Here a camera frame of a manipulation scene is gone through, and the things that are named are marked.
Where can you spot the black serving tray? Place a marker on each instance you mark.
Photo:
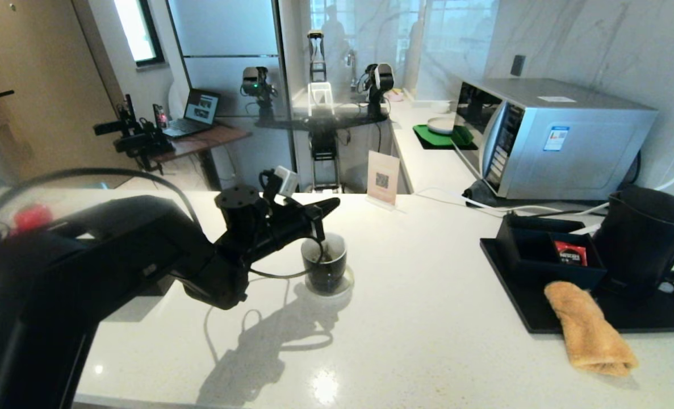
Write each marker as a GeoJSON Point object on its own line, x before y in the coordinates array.
{"type": "Point", "coordinates": [518, 307]}

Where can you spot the orange folded towel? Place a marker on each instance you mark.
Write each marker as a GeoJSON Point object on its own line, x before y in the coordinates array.
{"type": "Point", "coordinates": [589, 335]}

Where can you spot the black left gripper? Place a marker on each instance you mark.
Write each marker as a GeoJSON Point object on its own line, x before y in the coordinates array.
{"type": "Point", "coordinates": [291, 218]}

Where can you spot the green tray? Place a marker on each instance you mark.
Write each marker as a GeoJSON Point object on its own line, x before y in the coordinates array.
{"type": "Point", "coordinates": [427, 138]}

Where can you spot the wooden desk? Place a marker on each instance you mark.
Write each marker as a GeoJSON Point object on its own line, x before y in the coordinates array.
{"type": "Point", "coordinates": [212, 139]}

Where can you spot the white bowl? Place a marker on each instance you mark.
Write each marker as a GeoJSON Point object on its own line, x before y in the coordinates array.
{"type": "Point", "coordinates": [440, 126]}

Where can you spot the red round object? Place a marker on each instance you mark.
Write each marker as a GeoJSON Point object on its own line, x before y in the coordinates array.
{"type": "Point", "coordinates": [30, 217]}

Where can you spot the window with dark frame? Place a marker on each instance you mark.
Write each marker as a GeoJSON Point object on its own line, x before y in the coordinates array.
{"type": "Point", "coordinates": [135, 28]}

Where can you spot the black teleoperation rig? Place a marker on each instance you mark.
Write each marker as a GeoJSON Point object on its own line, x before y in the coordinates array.
{"type": "Point", "coordinates": [138, 139]}

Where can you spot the black electric kettle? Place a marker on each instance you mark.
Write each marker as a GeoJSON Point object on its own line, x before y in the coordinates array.
{"type": "Point", "coordinates": [637, 244]}

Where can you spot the background robot torso column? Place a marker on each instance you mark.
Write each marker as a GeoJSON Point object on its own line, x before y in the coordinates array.
{"type": "Point", "coordinates": [322, 145]}

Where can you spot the silver microwave oven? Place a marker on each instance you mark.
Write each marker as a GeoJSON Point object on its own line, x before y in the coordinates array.
{"type": "Point", "coordinates": [575, 153]}

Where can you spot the beige QR code sign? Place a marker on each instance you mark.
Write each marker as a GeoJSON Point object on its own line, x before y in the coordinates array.
{"type": "Point", "coordinates": [383, 176]}

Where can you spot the dark curved tabletop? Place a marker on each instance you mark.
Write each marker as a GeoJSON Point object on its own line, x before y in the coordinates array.
{"type": "Point", "coordinates": [291, 123]}

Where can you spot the open laptop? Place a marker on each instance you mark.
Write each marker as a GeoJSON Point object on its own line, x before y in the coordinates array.
{"type": "Point", "coordinates": [203, 109]}

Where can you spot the black tissue box white top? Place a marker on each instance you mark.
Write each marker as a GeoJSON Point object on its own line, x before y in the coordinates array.
{"type": "Point", "coordinates": [155, 288]}

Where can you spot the black cup white inside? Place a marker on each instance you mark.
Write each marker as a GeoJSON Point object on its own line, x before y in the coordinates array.
{"type": "Point", "coordinates": [331, 272]}

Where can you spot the frosted glass partition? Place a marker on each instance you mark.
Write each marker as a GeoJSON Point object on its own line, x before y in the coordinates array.
{"type": "Point", "coordinates": [229, 34]}

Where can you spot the black wall socket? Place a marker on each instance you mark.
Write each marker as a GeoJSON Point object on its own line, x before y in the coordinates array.
{"type": "Point", "coordinates": [517, 67]}

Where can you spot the red coffee sachet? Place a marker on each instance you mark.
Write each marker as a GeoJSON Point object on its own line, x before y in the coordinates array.
{"type": "Point", "coordinates": [570, 254]}

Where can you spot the small pink item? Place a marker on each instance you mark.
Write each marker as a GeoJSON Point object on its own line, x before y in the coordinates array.
{"type": "Point", "coordinates": [397, 96]}

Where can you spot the light brown wooden door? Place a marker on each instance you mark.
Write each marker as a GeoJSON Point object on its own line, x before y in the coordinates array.
{"type": "Point", "coordinates": [47, 85]}

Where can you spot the white sachet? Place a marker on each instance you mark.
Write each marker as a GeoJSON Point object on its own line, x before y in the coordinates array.
{"type": "Point", "coordinates": [592, 228]}

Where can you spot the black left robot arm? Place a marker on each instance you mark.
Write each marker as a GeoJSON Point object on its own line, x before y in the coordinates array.
{"type": "Point", "coordinates": [115, 250]}

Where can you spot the black sachet organizer box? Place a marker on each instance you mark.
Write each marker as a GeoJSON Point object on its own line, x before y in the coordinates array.
{"type": "Point", "coordinates": [530, 267]}

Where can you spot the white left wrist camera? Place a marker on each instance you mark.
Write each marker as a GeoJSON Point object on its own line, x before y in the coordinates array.
{"type": "Point", "coordinates": [285, 180]}

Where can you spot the round glass coaster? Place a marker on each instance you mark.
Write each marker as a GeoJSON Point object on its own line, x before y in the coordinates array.
{"type": "Point", "coordinates": [349, 282]}

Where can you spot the metal faucet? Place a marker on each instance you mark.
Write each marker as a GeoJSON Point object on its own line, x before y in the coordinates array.
{"type": "Point", "coordinates": [352, 59]}

